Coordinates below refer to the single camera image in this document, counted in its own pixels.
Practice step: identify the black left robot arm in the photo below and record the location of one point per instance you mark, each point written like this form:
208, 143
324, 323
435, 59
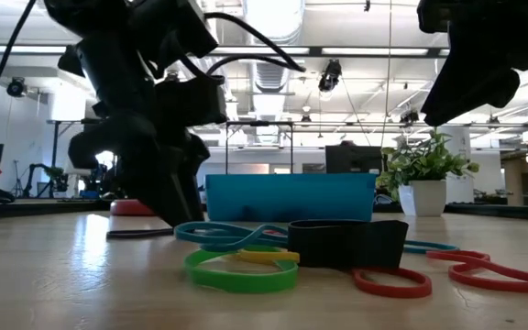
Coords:
122, 23

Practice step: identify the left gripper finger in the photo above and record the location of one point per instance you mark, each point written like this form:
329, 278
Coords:
158, 183
190, 192

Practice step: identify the red rubber band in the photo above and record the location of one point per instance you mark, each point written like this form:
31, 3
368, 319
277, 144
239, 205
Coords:
392, 292
277, 233
488, 285

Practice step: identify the yellow rubber band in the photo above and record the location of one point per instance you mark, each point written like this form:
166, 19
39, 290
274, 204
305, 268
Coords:
268, 257

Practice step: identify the black ceiling camera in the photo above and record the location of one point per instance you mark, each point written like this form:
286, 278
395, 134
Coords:
330, 75

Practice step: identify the black ceiling spotlight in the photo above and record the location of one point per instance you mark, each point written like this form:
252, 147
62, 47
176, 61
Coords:
16, 87
410, 117

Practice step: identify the black background robot arm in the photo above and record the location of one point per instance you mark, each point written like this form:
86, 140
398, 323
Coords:
32, 176

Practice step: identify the black overhead crossbar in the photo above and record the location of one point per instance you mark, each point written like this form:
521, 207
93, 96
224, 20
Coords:
314, 51

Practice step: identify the teal rubber band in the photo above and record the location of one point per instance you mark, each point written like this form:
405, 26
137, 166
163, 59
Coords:
250, 237
429, 249

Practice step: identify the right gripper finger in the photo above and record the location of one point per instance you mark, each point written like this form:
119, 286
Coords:
475, 87

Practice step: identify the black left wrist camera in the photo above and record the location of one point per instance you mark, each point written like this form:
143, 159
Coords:
190, 101

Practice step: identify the brown rubber band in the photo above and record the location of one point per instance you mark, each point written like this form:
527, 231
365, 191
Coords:
135, 234

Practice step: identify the blue plastic bin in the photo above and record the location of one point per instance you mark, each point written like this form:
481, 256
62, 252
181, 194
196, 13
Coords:
291, 194

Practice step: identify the green rubber band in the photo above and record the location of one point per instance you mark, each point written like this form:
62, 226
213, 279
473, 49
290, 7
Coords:
241, 285

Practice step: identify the red desk lamp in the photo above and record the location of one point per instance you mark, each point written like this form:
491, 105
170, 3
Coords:
126, 208

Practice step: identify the wide black rubber band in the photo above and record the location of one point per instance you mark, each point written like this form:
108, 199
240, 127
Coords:
346, 247

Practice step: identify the green plant in white pot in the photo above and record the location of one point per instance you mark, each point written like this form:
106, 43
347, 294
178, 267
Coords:
424, 197

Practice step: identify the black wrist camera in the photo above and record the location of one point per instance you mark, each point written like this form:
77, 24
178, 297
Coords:
433, 16
190, 101

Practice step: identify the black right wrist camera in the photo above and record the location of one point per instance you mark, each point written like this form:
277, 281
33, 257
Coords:
433, 16

